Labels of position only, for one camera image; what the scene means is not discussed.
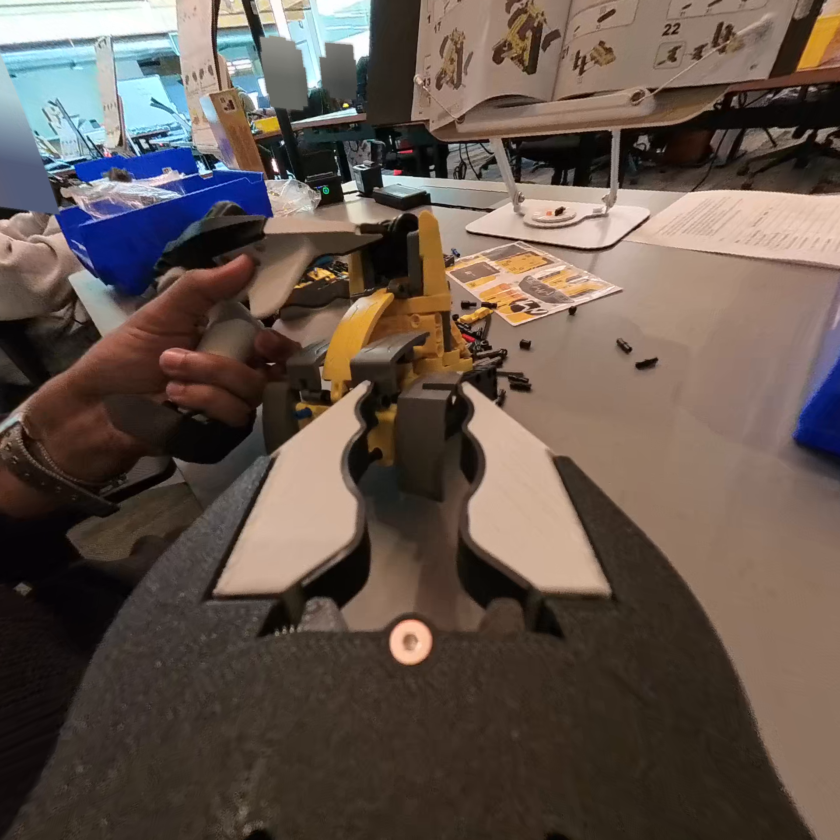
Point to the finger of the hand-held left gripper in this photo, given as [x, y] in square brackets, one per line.
[289, 262]

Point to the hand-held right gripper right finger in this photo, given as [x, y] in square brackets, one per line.
[538, 518]

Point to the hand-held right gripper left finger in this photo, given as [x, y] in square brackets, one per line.
[295, 518]

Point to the yellow brick vehicle model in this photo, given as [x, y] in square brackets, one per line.
[367, 328]

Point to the person's left forearm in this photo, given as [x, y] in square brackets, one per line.
[10, 492]

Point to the person's left hand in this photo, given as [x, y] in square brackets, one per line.
[118, 380]

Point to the clear plastic bag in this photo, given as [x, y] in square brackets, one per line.
[292, 197]
[118, 197]

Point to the blue plastic bin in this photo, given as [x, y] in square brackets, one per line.
[131, 164]
[820, 413]
[131, 243]

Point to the brown cardboard box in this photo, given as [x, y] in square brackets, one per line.
[233, 131]

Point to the small black device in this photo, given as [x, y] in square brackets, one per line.
[367, 177]

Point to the black power adapter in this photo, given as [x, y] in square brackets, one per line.
[400, 197]

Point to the pile of brick parts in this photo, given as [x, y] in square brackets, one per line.
[485, 358]

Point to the yellow black sticker sheet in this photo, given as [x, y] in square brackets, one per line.
[525, 282]

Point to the white book stand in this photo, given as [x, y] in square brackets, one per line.
[590, 223]

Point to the printed paper sheet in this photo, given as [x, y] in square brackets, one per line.
[741, 223]

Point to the instruction booklet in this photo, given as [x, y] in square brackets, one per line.
[590, 46]

